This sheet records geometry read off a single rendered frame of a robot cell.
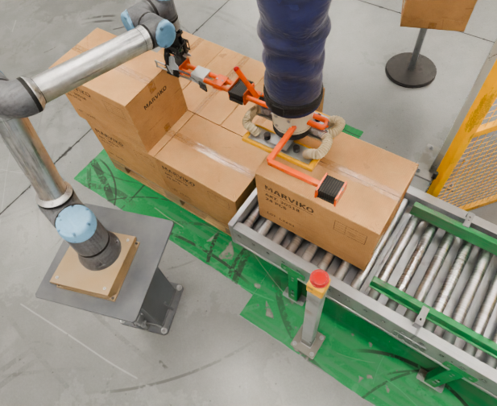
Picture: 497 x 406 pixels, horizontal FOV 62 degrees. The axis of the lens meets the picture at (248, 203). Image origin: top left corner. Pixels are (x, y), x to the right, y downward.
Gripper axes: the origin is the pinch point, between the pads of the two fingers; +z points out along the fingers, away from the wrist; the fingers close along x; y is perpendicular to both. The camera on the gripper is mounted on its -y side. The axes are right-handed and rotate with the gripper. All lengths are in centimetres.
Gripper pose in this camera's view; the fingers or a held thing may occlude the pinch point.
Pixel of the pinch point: (177, 65)
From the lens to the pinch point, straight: 198.8
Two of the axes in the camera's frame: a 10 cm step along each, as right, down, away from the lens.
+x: 5.5, -7.5, 3.8
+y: 8.3, 4.4, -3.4
